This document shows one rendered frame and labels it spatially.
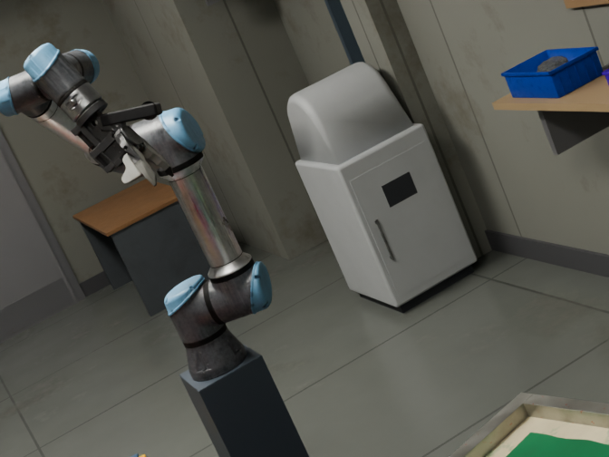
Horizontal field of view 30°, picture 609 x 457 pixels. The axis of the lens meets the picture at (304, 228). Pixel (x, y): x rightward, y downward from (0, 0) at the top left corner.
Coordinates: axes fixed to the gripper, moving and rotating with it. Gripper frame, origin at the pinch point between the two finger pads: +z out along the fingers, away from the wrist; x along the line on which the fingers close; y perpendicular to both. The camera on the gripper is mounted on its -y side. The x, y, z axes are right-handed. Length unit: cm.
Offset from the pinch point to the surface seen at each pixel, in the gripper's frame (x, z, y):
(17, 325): -617, -43, 328
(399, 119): -379, 35, -15
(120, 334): -520, 17, 233
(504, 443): -19, 89, -9
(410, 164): -372, 56, -4
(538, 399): -26, 89, -20
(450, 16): -352, 15, -69
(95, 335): -536, 6, 254
